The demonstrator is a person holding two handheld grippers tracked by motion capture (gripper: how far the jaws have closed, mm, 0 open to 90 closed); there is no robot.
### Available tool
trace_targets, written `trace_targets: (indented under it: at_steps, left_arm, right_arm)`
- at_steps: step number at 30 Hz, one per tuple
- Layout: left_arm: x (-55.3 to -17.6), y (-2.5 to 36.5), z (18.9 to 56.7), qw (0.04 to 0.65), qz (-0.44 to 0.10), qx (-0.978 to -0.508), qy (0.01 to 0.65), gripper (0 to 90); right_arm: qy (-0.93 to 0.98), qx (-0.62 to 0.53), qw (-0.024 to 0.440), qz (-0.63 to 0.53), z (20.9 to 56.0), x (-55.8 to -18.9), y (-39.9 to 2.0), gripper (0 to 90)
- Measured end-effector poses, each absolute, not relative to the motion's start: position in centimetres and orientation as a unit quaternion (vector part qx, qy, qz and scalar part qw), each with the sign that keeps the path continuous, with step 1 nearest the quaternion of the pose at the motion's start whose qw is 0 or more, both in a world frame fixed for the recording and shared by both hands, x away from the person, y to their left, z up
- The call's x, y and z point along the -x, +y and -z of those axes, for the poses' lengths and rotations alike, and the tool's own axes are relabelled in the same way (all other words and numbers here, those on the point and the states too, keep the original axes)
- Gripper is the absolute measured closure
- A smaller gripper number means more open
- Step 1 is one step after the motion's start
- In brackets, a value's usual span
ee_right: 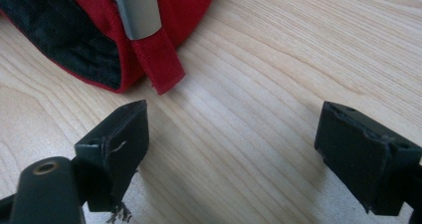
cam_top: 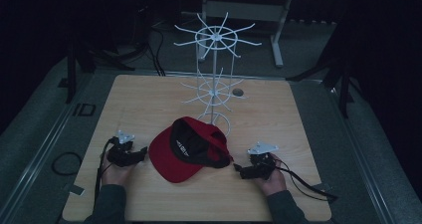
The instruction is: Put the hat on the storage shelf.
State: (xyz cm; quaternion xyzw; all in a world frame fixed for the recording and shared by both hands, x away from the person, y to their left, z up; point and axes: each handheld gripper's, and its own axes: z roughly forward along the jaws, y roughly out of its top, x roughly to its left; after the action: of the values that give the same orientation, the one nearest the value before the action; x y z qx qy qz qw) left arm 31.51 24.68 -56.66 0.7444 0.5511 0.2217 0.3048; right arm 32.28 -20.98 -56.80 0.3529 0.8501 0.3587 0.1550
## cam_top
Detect black floor cables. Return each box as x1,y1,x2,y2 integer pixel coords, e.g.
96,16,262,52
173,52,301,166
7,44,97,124
142,21,167,78

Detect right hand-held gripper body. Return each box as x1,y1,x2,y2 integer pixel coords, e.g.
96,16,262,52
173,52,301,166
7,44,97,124
239,141,280,180

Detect red baseball cap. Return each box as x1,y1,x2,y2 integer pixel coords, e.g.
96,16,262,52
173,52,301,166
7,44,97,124
147,115,234,184

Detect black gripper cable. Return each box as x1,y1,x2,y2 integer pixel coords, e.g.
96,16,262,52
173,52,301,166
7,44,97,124
270,153,338,203
94,136,119,207

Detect white wire hat rack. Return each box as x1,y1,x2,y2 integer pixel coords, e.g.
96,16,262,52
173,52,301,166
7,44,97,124
173,12,263,137

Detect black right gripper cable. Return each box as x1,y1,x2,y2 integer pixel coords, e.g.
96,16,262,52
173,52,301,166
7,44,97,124
270,153,338,203

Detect black tripod stand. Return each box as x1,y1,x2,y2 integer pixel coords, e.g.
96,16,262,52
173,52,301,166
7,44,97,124
65,0,157,105
286,4,369,119

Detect person's left hand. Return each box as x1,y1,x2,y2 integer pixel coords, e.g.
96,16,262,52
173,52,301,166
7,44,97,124
101,150,135,187

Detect person's right hand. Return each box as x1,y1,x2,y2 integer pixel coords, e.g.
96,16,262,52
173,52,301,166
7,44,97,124
254,153,288,197

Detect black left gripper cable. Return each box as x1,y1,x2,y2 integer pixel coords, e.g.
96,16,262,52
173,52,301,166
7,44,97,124
94,136,119,207

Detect black floor cable loop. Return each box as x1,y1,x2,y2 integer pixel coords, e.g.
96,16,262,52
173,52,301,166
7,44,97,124
51,151,84,177

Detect white metal desk frame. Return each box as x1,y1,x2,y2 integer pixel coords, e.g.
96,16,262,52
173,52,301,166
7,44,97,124
197,0,297,69

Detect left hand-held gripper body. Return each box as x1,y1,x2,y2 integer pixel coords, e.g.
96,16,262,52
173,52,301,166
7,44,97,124
106,129,143,167

